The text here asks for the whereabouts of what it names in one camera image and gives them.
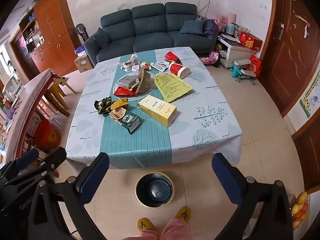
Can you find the yellow slipper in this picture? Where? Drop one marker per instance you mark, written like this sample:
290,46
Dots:
183,213
145,224

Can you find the white printed pouch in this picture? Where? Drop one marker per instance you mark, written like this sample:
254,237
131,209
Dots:
160,66

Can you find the green tea box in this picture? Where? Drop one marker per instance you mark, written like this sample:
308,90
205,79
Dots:
126,120

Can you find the teal stepper machine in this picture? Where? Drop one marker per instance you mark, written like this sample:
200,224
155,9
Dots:
242,71

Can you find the white side cabinet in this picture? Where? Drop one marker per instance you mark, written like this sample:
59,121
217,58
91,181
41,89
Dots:
236,52

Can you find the yellow crumpled wrapper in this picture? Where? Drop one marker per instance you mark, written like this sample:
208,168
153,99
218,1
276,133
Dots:
120,103

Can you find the dark green gold wrapper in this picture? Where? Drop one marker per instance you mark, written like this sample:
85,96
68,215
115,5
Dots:
103,105

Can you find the red gift bag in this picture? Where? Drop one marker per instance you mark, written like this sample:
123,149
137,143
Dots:
255,63

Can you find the tree print tablecloth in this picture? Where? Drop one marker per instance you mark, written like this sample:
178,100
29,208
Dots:
200,130

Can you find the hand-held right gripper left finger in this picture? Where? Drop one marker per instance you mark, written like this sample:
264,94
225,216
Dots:
96,177

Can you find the black gold-rimmed trash bin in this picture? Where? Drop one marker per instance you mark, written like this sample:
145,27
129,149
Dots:
154,190

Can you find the brown cardboard box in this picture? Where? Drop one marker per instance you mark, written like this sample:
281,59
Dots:
83,63

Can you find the white cardboard box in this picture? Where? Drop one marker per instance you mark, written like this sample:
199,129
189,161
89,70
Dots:
126,82

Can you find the black standing fan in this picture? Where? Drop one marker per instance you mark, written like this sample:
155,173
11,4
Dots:
81,31

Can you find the yellow white box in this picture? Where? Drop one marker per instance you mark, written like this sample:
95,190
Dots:
157,108

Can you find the yellow plastic stool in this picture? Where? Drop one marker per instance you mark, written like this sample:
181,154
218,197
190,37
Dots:
58,90

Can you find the green red snack wrapper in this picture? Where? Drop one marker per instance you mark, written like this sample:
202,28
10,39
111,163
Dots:
145,65

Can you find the red foil wrapper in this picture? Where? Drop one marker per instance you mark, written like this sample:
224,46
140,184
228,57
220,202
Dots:
123,91

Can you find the red paper box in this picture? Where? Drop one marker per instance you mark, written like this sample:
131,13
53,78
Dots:
172,56

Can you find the person's pink trouser leg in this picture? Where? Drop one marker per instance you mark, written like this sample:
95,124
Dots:
170,230

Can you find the purple tissue pack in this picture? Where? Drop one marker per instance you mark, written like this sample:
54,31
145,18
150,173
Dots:
81,50

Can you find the pile of yellow orange fruit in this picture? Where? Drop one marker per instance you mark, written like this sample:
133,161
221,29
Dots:
300,210

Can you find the brown wooden door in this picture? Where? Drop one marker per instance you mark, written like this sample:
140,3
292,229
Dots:
292,55

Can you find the dining table with pink cloth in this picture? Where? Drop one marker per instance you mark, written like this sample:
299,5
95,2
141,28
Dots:
30,92

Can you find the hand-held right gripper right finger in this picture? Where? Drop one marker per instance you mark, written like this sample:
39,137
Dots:
223,180

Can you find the giraffe wall poster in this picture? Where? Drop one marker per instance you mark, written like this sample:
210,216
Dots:
307,102

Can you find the yellow-green paper bag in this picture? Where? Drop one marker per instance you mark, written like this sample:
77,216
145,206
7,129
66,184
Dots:
172,86

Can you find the purple white carton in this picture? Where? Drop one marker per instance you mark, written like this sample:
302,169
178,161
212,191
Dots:
133,69

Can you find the pink box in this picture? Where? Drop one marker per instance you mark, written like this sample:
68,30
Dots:
229,18

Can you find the tan paper bag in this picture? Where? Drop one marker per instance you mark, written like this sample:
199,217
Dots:
145,82

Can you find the teal sofa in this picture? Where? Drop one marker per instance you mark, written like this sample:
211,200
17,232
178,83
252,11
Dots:
150,35

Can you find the orange wooden cabinet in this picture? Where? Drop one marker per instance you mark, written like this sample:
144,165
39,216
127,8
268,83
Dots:
53,30

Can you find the red paper tub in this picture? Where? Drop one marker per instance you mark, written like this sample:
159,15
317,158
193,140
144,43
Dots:
178,69

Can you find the red bucket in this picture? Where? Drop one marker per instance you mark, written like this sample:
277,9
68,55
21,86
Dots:
47,135

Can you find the purple bag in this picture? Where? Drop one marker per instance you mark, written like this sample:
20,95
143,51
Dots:
209,27

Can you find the teal cushion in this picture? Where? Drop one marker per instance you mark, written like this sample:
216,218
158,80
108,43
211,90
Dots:
102,37
192,27

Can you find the red gift box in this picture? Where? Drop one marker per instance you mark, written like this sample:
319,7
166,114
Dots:
250,40

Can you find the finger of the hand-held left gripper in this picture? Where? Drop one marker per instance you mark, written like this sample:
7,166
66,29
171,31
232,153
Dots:
53,161
26,157

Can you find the pink backpack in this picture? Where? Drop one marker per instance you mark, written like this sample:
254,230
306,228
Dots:
211,58

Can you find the white blue chocolate package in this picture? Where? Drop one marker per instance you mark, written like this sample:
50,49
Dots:
129,61

